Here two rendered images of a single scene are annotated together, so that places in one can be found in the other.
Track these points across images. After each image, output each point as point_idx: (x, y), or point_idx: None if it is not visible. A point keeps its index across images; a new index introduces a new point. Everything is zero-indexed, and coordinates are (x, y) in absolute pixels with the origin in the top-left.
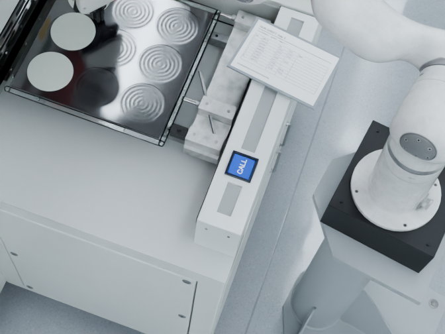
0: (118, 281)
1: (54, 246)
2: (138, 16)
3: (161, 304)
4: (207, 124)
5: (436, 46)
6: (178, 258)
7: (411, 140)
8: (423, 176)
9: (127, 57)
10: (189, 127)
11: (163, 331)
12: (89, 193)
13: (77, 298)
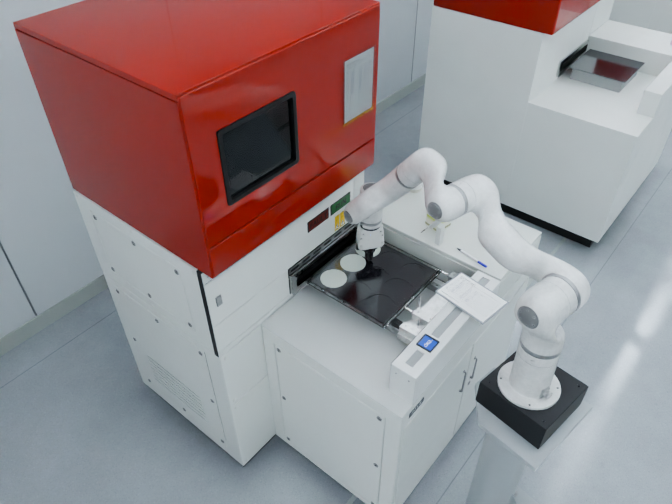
0: (339, 424)
1: (307, 385)
2: (392, 263)
3: (364, 450)
4: (416, 325)
5: (549, 265)
6: (376, 396)
7: (523, 311)
8: (540, 360)
9: (379, 280)
10: None
11: (363, 489)
12: (335, 348)
13: (314, 449)
